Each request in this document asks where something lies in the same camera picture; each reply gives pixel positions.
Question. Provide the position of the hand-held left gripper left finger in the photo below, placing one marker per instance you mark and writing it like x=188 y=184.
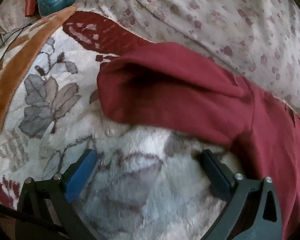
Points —
x=80 y=177

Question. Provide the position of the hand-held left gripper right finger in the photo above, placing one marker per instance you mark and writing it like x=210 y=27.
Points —
x=216 y=173

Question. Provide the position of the maroon sweater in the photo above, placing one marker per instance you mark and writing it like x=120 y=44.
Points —
x=177 y=92

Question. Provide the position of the floral plush blanket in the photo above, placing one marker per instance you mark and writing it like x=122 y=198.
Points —
x=65 y=130

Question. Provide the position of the pink flowered white quilt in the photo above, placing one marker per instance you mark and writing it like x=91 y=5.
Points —
x=215 y=17

